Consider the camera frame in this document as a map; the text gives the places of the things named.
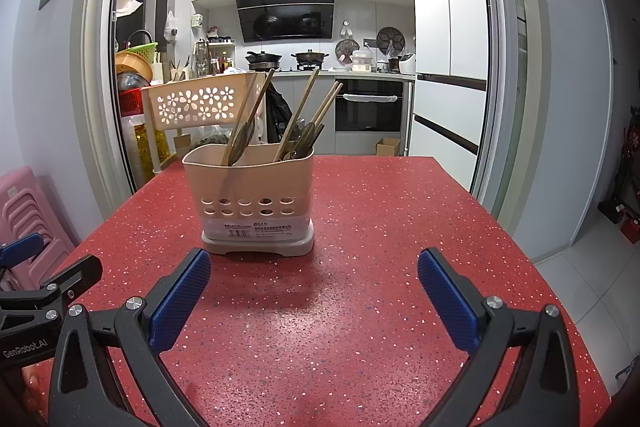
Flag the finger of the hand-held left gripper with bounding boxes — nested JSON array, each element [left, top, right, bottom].
[[0, 255, 103, 308], [0, 233, 45, 269]]

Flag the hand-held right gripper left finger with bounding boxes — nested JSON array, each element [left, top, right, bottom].
[[47, 248, 213, 427]]

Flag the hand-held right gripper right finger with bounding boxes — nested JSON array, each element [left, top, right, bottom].
[[416, 248, 591, 427]]

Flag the beige plastic utensil holder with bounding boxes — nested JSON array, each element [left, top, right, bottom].
[[181, 143, 316, 255]]

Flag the person's left hand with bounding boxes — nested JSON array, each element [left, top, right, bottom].
[[20, 364, 53, 414]]

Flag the pink plastic stool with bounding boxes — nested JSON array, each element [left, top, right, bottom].
[[0, 166, 76, 290]]

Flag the yellow cooking oil bottle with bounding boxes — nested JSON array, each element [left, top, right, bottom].
[[132, 114, 168, 175]]

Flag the bag of green vegetables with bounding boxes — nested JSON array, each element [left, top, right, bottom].
[[192, 125, 233, 148]]

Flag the red plastic basket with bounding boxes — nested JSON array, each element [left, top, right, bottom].
[[119, 87, 146, 116]]

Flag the black red box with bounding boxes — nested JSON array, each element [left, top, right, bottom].
[[597, 199, 640, 244]]

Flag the beige flower-cutout storage cart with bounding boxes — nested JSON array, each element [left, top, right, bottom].
[[140, 73, 266, 175]]

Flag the stainless steel bowl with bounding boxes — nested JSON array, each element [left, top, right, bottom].
[[117, 73, 151, 92]]

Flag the grey kitchen counter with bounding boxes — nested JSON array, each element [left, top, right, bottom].
[[235, 69, 416, 158]]

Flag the black built-in oven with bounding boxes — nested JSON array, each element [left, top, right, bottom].
[[334, 79, 405, 134]]

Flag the large black plastic bag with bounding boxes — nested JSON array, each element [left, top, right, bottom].
[[265, 84, 293, 144]]

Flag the orange plastic basin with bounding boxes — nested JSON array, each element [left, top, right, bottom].
[[115, 51, 153, 80]]

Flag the green plastic basket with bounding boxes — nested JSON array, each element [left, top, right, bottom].
[[116, 43, 158, 64]]

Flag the rack of seasoning bottles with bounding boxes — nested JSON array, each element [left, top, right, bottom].
[[207, 38, 236, 75]]

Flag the white steamer pot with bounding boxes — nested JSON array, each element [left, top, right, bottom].
[[351, 49, 375, 72]]

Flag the black wok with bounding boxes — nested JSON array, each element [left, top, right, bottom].
[[245, 51, 283, 70]]

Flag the black round divided rack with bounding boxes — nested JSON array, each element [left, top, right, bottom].
[[376, 27, 405, 56]]

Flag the round patterned trivet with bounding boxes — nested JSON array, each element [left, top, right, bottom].
[[335, 39, 361, 65]]

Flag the brown cooking pot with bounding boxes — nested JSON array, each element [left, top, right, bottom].
[[291, 49, 330, 66]]

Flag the white refrigerator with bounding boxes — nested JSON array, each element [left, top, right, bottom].
[[412, 0, 493, 192]]

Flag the black range hood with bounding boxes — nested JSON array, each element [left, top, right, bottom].
[[234, 0, 336, 44]]

